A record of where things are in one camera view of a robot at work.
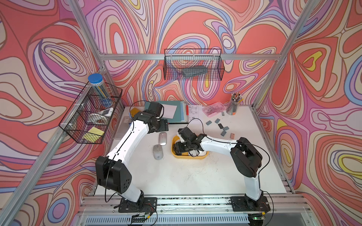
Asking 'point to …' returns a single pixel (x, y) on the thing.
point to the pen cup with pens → (233, 107)
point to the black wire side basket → (87, 120)
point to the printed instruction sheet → (195, 111)
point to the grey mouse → (158, 152)
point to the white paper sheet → (169, 111)
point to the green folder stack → (181, 113)
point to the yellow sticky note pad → (93, 134)
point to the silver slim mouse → (162, 138)
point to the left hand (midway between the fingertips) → (161, 127)
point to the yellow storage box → (176, 138)
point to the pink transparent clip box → (211, 109)
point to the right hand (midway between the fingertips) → (178, 152)
